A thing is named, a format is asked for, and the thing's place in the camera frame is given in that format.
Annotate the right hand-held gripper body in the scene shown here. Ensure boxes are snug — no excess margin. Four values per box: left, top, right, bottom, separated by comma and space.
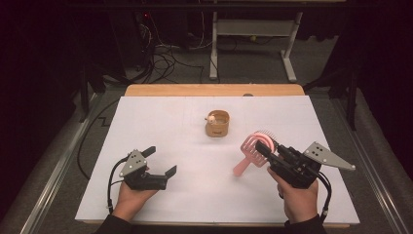
267, 141, 357, 190

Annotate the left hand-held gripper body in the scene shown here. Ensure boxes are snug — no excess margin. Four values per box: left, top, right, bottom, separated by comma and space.
118, 149, 169, 191

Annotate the pink hairbrush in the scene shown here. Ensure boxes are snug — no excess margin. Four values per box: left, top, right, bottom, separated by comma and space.
233, 130, 280, 177

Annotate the person's left hand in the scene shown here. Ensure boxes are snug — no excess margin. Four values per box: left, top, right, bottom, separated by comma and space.
111, 181, 159, 222

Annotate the person's right hand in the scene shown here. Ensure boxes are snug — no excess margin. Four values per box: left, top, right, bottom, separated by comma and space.
267, 166, 320, 225

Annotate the white board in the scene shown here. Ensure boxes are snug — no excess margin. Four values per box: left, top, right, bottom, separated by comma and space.
75, 95, 360, 225

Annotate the black stand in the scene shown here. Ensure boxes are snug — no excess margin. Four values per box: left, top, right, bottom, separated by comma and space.
78, 63, 107, 124
303, 64, 358, 132

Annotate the wooden table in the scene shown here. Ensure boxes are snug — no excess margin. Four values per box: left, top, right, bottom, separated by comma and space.
81, 83, 352, 229

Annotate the dark equipment cabinet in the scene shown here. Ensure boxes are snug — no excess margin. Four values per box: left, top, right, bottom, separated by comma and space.
108, 12, 154, 83

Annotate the white metal stand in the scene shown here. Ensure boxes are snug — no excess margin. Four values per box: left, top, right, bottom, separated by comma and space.
208, 11, 298, 83

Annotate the left hand-held gripper cable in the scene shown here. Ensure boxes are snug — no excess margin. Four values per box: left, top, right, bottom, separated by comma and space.
106, 156, 131, 215

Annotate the hand-held gripper cable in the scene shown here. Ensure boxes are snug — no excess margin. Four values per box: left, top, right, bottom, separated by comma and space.
316, 171, 333, 224
106, 156, 131, 215

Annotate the right hand-held gripper cable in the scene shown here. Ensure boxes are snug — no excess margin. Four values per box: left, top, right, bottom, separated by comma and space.
316, 171, 333, 224

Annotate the aluminium rail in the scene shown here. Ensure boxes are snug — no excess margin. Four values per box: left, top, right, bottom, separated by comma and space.
330, 97, 411, 234
19, 93, 102, 234

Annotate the long black floor cable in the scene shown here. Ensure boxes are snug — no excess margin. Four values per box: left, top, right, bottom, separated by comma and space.
76, 97, 122, 180

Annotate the tangle of cables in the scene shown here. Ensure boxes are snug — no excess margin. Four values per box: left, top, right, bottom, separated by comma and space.
139, 13, 207, 84

